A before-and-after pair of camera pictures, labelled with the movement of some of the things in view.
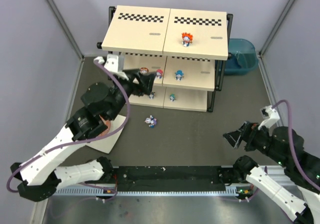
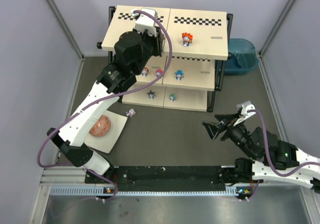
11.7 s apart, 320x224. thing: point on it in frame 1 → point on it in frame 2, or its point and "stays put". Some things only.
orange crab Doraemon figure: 187,39 stays put
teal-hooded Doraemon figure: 172,97 stays put
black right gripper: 249,136 → 227,129
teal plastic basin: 244,57 stays put
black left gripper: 136,82 → 161,41
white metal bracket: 270,115 → 246,106
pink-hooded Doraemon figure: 159,74 stays put
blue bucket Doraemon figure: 179,75 stays put
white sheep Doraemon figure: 148,120 → 131,112
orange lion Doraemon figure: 144,71 stays put
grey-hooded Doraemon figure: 151,96 stays put
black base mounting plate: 174,178 stays put
